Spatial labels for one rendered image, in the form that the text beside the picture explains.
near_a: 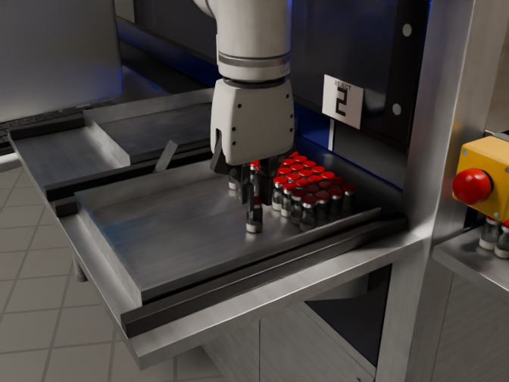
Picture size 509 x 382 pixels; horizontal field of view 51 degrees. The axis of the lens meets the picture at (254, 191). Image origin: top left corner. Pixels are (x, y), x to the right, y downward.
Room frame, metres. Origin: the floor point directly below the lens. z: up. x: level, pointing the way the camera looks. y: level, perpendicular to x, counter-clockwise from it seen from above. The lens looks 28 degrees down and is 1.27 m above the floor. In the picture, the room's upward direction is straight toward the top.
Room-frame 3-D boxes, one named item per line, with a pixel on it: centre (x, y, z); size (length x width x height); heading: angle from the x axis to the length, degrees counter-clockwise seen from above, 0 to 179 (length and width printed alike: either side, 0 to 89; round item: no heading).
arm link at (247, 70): (0.62, 0.00, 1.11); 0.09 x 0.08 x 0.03; 122
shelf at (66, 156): (0.81, 0.10, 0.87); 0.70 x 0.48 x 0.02; 32
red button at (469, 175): (0.53, -0.25, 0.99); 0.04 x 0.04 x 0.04; 32
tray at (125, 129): (0.99, 0.13, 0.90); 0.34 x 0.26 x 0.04; 122
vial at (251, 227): (0.62, 0.00, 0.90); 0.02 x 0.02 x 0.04
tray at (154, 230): (0.64, 0.04, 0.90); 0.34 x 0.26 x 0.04; 122
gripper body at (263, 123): (0.62, 0.00, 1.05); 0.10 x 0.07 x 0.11; 122
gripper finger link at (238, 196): (0.61, 0.02, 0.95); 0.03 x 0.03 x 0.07; 32
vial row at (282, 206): (0.69, -0.03, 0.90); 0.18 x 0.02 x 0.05; 32
